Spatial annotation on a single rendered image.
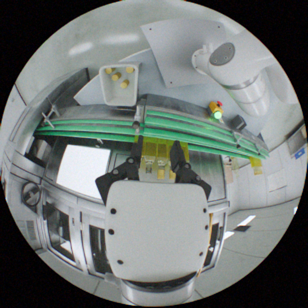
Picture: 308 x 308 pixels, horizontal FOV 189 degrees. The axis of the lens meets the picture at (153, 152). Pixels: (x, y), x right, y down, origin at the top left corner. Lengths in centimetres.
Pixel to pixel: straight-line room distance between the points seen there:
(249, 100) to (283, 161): 579
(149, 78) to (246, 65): 45
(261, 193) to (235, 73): 619
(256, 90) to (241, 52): 6
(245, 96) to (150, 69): 42
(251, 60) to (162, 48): 33
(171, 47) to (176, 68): 10
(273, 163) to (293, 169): 135
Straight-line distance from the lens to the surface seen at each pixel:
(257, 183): 629
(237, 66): 15
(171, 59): 43
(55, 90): 109
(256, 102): 21
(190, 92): 57
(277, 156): 601
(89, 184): 62
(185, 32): 44
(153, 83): 53
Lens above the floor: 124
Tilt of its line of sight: 26 degrees down
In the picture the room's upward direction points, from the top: 176 degrees counter-clockwise
